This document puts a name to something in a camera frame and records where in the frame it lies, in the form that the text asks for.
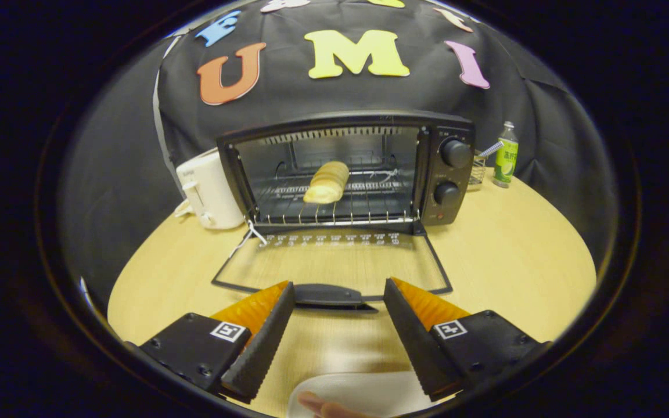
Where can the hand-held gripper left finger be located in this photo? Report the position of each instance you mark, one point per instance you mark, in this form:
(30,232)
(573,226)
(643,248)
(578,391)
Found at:
(259,351)

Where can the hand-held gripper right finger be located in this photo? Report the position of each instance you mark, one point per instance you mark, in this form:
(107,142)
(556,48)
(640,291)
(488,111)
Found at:
(418,348)

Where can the black toaster oven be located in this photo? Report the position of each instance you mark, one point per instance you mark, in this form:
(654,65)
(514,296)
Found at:
(453,174)

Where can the yellow ridged bread roll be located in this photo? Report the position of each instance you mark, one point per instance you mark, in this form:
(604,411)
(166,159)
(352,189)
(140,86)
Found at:
(327,182)

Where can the white pop-up toaster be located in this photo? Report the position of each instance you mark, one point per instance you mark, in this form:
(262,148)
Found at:
(212,191)

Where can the white plate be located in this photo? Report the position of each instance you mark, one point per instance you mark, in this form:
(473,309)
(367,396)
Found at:
(369,392)

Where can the green label drink bottle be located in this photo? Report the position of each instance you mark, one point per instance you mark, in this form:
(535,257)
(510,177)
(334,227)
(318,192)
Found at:
(506,159)

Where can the striped stick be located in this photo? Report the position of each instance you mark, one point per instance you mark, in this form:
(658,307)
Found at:
(491,149)

